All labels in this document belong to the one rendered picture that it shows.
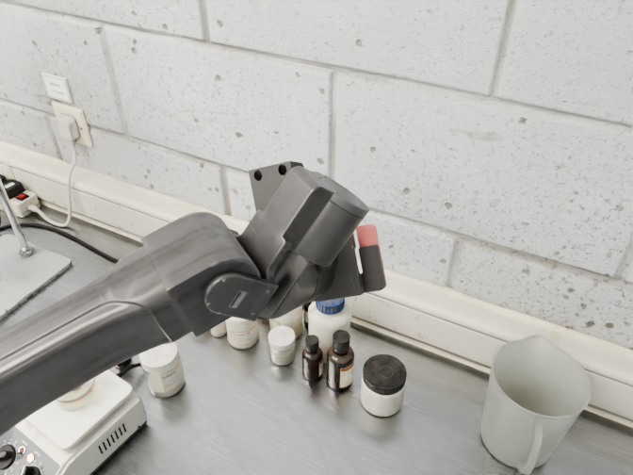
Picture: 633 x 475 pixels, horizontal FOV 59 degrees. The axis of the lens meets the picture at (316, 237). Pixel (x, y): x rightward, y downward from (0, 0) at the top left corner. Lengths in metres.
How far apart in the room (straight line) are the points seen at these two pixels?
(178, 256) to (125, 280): 0.04
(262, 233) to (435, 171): 0.43
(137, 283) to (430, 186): 0.54
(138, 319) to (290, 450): 0.51
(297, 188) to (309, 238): 0.04
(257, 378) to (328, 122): 0.43
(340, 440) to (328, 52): 0.57
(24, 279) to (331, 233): 0.88
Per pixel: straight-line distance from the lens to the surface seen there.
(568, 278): 0.89
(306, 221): 0.44
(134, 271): 0.42
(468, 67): 0.76
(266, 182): 0.52
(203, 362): 0.99
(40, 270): 1.25
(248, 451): 0.89
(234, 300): 0.42
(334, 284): 0.56
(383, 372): 0.88
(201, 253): 0.41
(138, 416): 0.91
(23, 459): 0.90
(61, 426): 0.87
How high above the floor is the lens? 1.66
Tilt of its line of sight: 39 degrees down
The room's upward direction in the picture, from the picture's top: straight up
